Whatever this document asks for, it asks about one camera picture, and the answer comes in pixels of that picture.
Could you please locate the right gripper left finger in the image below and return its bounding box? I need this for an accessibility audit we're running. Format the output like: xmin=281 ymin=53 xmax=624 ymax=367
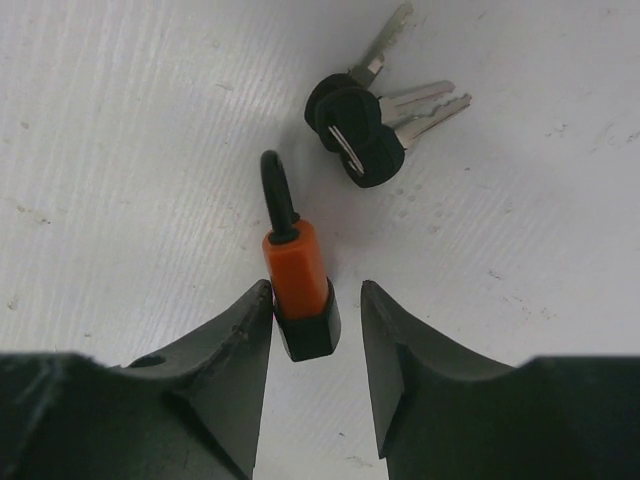
xmin=1 ymin=280 xmax=272 ymax=479

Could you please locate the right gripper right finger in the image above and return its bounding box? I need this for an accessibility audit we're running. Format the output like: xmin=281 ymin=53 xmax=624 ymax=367
xmin=361 ymin=281 xmax=639 ymax=479

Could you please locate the orange black padlock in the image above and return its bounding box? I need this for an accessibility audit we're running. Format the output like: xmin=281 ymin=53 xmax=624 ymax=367
xmin=260 ymin=150 xmax=341 ymax=362

